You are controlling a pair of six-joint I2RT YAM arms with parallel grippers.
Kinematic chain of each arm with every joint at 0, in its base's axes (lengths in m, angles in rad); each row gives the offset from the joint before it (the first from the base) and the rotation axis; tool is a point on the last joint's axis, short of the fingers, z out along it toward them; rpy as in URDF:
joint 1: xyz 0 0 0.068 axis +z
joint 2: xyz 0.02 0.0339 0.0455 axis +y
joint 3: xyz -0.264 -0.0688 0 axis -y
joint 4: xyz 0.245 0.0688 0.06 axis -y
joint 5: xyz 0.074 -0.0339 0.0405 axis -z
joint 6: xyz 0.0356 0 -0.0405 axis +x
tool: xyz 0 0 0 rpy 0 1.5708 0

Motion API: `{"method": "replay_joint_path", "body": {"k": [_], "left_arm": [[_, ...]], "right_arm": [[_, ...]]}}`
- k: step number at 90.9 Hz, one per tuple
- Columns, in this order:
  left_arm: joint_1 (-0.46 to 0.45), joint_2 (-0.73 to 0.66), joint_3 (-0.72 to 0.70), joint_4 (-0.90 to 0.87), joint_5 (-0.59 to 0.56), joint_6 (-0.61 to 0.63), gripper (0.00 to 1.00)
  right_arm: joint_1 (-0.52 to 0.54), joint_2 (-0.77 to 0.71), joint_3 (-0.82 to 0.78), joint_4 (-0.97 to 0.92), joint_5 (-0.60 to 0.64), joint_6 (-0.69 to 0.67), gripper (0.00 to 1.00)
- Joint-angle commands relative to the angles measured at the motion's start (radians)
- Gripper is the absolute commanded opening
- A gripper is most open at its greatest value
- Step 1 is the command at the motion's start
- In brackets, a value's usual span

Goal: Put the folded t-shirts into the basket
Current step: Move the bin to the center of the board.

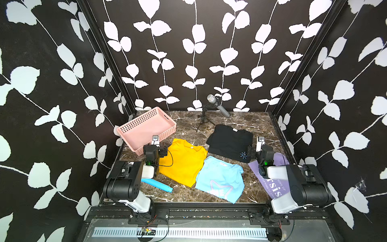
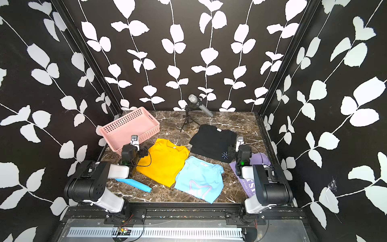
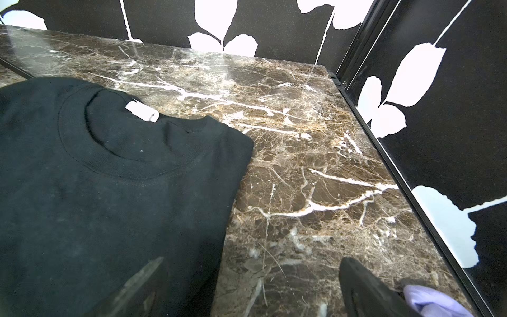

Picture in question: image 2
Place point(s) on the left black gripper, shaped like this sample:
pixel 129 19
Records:
pixel 142 152

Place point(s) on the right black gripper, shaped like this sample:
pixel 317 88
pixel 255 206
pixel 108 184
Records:
pixel 249 147

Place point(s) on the pink perforated plastic basket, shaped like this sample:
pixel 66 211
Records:
pixel 138 122

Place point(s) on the yellow t-shirt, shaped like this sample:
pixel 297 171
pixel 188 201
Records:
pixel 164 161

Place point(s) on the black t-shirt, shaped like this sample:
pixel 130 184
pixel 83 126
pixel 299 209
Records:
pixel 213 143

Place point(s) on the light blue t-shirt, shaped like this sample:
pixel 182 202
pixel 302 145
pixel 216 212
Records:
pixel 200 179

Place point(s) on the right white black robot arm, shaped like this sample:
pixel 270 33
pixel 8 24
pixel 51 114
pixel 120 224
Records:
pixel 270 184

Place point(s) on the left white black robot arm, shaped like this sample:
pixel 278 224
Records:
pixel 88 183

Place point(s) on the purple folded t-shirt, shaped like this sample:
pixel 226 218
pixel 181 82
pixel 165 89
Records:
pixel 258 161

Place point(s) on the light blue cylinder tube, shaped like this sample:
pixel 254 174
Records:
pixel 135 184

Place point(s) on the grey microphone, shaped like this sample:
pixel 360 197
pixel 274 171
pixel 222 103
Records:
pixel 196 102

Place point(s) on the small circuit board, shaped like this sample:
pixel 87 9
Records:
pixel 121 232

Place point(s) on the white perforated vent strip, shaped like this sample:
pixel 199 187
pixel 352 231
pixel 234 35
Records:
pixel 158 232

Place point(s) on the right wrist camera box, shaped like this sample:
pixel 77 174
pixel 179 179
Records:
pixel 239 142

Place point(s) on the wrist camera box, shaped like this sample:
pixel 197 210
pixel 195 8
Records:
pixel 239 142
pixel 135 142

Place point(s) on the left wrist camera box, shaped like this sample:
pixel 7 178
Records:
pixel 135 142

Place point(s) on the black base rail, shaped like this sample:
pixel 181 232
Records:
pixel 142 212

